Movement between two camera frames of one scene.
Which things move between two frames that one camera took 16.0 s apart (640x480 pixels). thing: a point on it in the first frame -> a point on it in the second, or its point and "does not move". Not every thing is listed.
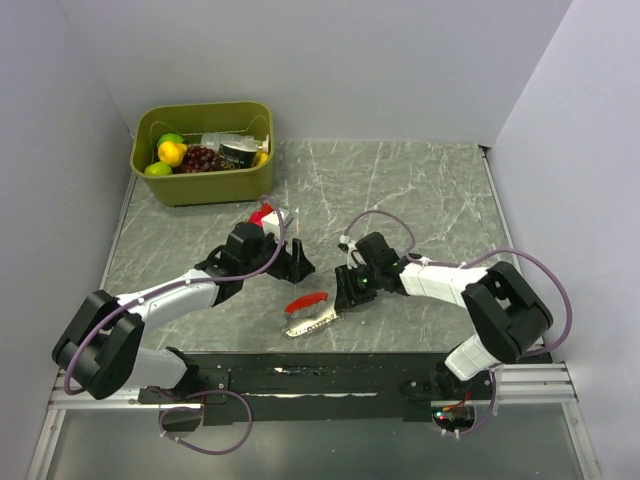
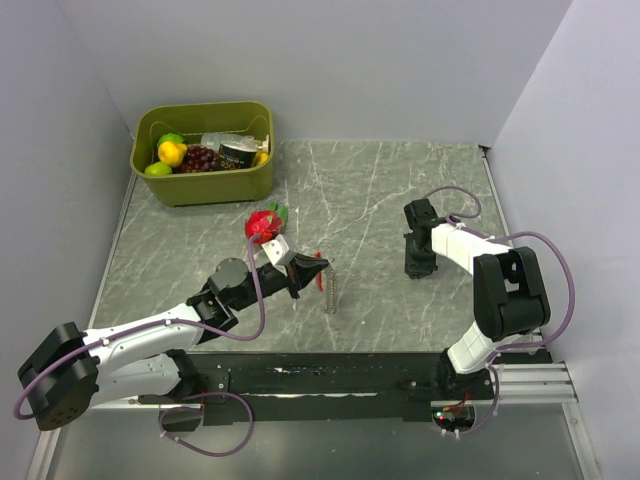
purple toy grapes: (198, 158) does not move
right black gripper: (349, 297) -> (412, 266)
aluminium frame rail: (545, 383) does not move
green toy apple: (170, 137) does not move
